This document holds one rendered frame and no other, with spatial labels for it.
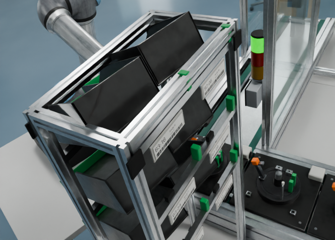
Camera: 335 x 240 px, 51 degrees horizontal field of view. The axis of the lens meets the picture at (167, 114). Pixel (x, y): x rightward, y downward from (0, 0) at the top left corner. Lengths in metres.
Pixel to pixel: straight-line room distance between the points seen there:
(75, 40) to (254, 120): 0.81
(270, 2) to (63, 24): 0.64
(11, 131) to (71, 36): 2.44
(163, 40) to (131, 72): 0.10
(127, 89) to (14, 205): 1.16
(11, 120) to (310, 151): 2.85
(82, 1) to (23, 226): 0.87
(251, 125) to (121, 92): 1.07
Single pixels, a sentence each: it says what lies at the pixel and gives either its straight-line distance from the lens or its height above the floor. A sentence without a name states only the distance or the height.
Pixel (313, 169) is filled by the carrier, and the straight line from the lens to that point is 1.28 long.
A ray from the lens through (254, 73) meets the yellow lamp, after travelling 1.17.
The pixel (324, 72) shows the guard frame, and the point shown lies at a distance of 1.90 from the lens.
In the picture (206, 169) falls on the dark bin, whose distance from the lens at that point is 0.83.
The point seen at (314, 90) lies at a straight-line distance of 1.81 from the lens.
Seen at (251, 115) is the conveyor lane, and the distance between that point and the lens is 1.57.
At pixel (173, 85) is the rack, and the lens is 0.51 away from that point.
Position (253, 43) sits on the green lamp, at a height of 1.39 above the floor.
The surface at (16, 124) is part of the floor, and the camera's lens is 3.60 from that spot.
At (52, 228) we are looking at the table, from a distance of 1.45.
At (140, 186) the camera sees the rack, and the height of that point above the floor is 1.58.
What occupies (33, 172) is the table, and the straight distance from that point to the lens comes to 1.69.
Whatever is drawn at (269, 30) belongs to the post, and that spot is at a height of 1.44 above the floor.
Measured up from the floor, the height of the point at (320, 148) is 0.86.
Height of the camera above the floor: 1.95
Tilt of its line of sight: 40 degrees down
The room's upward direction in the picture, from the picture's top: 12 degrees counter-clockwise
